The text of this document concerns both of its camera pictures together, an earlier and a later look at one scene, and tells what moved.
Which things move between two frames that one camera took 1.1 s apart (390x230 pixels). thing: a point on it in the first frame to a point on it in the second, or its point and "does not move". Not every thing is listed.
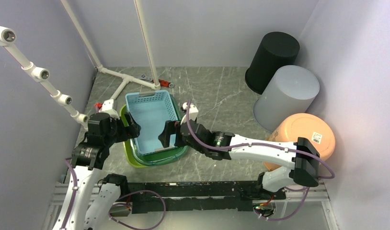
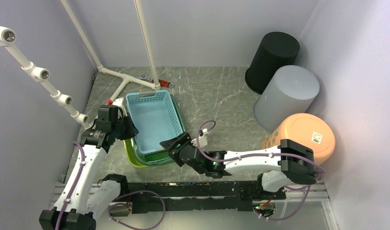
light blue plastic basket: (152, 111) does not move
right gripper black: (171, 127) to (170, 144)
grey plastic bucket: (290, 92) does not move
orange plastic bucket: (305, 125) does not move
